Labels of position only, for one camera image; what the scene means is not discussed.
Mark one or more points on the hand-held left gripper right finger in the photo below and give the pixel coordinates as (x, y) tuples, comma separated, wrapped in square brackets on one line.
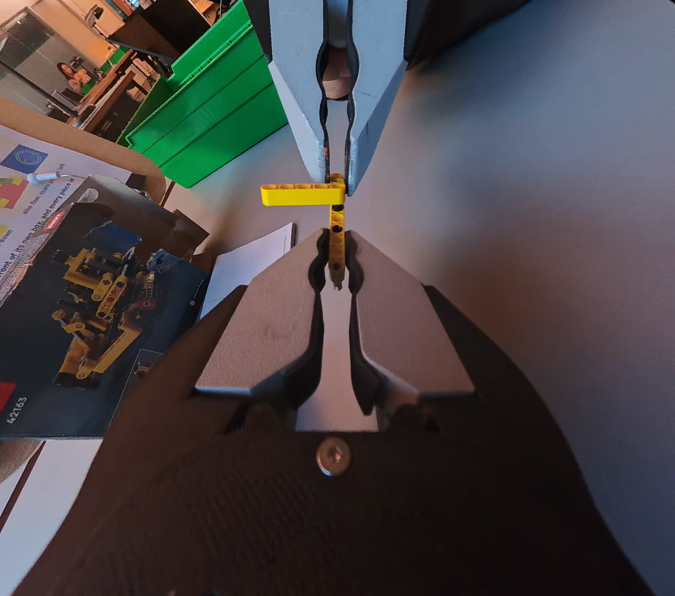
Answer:
[(411, 332)]

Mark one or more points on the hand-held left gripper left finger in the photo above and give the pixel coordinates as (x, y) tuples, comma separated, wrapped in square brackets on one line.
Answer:
[(263, 332)]

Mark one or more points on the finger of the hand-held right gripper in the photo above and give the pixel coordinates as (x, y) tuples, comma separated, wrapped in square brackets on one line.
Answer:
[(295, 79), (382, 79)]

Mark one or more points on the yellow L-shaped lego beam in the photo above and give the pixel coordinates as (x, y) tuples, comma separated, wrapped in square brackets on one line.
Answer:
[(295, 194)]

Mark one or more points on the yellow straight lego beam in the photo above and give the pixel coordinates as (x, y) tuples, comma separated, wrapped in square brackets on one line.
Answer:
[(337, 237)]

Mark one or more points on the lego instruction booklet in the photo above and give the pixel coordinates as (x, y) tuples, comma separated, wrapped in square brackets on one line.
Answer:
[(248, 269)]

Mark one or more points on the dark lego set box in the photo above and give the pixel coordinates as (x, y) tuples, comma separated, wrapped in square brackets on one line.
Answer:
[(100, 311)]

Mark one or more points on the person's right hand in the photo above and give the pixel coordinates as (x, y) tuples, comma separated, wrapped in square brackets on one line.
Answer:
[(336, 79)]

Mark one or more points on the stacked green plastic bins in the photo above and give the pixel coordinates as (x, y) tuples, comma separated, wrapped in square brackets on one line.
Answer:
[(211, 116)]

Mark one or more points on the small white stick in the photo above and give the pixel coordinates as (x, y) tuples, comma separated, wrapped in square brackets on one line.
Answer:
[(46, 177)]

